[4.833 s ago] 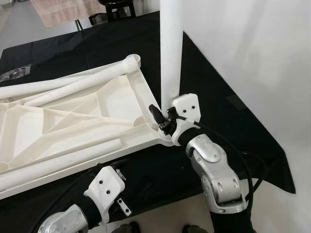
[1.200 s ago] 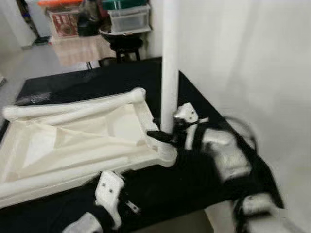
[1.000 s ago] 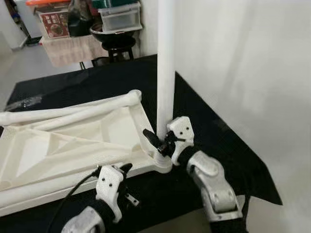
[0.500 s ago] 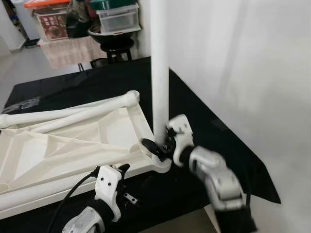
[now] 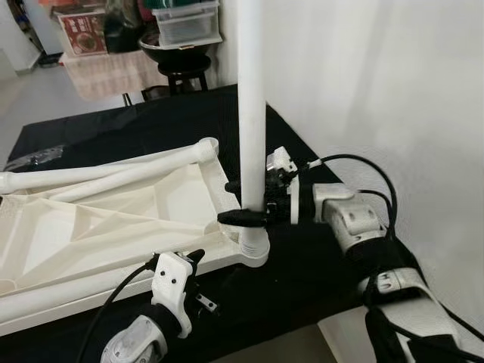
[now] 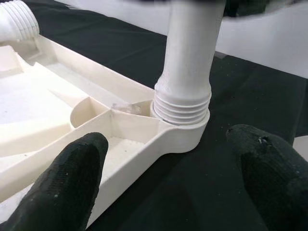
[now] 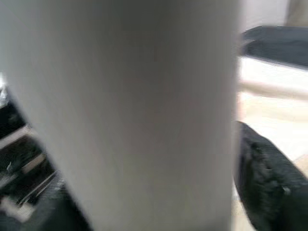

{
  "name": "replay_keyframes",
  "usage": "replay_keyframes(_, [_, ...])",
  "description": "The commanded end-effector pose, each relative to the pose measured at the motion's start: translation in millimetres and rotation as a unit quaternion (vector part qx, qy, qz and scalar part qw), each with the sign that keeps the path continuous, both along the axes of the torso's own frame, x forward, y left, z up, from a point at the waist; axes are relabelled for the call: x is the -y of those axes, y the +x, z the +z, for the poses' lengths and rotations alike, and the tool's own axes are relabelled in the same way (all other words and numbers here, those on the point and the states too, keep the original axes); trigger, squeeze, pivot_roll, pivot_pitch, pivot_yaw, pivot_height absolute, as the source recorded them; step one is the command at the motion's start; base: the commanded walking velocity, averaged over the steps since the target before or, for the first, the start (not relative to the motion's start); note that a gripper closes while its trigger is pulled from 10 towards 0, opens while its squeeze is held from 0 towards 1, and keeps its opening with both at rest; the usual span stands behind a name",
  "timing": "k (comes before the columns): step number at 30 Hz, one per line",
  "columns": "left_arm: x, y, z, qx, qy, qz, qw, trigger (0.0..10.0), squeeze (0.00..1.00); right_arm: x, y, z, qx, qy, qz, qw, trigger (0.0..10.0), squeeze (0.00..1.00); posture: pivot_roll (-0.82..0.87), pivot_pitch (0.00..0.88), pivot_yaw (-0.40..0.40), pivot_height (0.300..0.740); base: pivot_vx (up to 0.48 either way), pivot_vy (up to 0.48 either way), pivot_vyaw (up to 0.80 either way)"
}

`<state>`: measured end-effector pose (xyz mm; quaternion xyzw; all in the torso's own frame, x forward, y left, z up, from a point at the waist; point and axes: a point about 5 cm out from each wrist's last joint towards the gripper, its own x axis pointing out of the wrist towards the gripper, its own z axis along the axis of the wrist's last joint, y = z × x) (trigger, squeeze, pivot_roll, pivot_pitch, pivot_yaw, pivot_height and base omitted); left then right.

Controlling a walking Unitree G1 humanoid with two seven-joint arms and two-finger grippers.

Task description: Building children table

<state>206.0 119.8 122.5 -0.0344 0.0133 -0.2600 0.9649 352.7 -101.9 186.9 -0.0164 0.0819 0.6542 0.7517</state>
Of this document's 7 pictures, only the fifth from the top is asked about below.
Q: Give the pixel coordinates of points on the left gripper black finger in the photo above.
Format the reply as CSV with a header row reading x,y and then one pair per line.
x,y
195,258

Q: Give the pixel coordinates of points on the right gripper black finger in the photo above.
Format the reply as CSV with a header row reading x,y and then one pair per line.
x,y
242,219
233,186

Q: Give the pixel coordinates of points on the black tablecloth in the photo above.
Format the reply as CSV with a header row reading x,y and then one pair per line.
x,y
295,287

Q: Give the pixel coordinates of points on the cream plastic table top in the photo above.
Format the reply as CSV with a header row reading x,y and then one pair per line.
x,y
113,219

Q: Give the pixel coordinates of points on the clear storage box green lid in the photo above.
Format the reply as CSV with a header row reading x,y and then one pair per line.
x,y
185,30

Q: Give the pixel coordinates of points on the beige table cover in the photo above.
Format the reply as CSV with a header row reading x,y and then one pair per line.
x,y
106,76

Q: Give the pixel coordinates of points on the black bag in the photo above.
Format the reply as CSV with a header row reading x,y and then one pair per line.
x,y
125,30

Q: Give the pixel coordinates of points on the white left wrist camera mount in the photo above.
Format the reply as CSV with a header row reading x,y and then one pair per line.
x,y
172,283

